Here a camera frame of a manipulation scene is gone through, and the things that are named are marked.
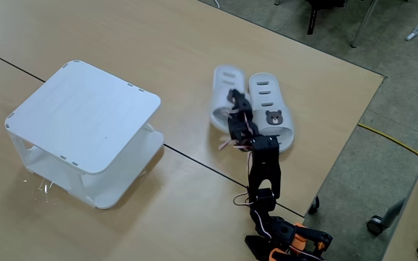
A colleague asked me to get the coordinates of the white two-tier plastic box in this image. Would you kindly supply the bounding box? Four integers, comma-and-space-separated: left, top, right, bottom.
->
4, 59, 165, 210

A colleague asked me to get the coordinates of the black table caster wheel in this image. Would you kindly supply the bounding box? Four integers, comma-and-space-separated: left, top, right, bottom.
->
308, 196, 321, 215

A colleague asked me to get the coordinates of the grey chair base leg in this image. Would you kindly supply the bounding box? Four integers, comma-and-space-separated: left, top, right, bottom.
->
382, 197, 406, 229

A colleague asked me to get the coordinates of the black chair leg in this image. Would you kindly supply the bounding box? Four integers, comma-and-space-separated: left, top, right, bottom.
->
306, 0, 348, 36

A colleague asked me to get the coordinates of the yellow floor cable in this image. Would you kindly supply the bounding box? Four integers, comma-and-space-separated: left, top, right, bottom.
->
357, 123, 418, 160

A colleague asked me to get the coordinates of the white bear slipper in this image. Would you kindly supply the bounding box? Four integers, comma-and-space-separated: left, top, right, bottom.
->
247, 72, 295, 154
208, 65, 252, 133

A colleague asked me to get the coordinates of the black chair caster wheel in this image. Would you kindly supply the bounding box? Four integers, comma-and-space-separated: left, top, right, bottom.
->
366, 215, 386, 236

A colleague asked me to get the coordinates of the metal chair leg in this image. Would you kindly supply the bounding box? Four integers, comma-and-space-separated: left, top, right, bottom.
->
351, 0, 379, 49

